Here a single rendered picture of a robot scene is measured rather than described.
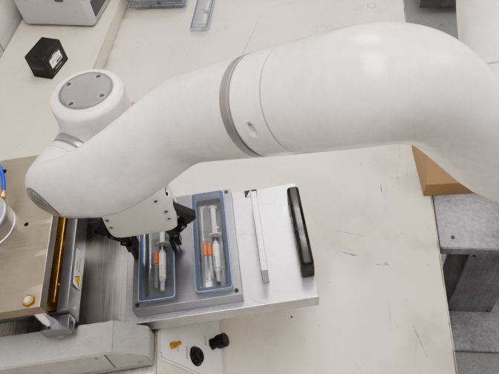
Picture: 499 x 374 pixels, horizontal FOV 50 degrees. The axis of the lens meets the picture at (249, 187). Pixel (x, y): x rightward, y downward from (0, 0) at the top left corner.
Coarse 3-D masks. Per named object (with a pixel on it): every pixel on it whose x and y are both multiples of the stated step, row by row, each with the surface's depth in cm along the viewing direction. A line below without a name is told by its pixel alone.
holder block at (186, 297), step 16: (224, 192) 91; (192, 240) 86; (176, 256) 85; (192, 256) 84; (176, 272) 83; (192, 272) 82; (240, 272) 82; (176, 288) 81; (192, 288) 81; (240, 288) 80; (144, 304) 80; (160, 304) 80; (176, 304) 80; (192, 304) 80; (208, 304) 81
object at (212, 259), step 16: (208, 192) 91; (192, 208) 89; (208, 208) 89; (208, 224) 87; (224, 224) 86; (208, 240) 85; (224, 240) 84; (208, 256) 83; (224, 256) 83; (208, 272) 81; (224, 272) 81; (208, 288) 80
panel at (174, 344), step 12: (192, 324) 94; (204, 324) 98; (216, 324) 101; (168, 336) 86; (180, 336) 89; (192, 336) 93; (204, 336) 96; (168, 348) 85; (180, 348) 88; (192, 348) 91; (204, 348) 94; (216, 348) 98; (168, 360) 84; (180, 360) 87; (192, 360) 89; (204, 360) 93; (216, 360) 96; (192, 372) 88; (204, 372) 91; (216, 372) 95
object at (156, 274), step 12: (144, 240) 86; (156, 240) 86; (168, 240) 85; (144, 252) 84; (156, 252) 84; (168, 252) 84; (144, 264) 83; (156, 264) 83; (168, 264) 83; (144, 276) 82; (156, 276) 82; (168, 276) 81; (144, 288) 81; (156, 288) 80; (168, 288) 80; (144, 300) 79
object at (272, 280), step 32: (256, 224) 85; (288, 224) 89; (128, 256) 88; (256, 256) 86; (288, 256) 85; (128, 288) 85; (256, 288) 82; (288, 288) 82; (128, 320) 81; (160, 320) 81; (192, 320) 82
